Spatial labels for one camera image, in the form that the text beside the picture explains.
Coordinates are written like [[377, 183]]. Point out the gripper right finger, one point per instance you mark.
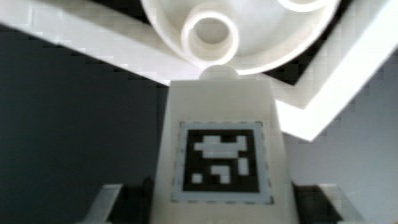
[[324, 205]]

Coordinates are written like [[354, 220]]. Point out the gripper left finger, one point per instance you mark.
[[121, 204]]

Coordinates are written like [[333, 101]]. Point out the white right fence bar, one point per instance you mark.
[[320, 79]]

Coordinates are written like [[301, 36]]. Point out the white fence bar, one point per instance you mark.
[[320, 79], [84, 26]]

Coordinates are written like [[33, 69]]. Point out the white front fence bar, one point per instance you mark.
[[84, 26]]

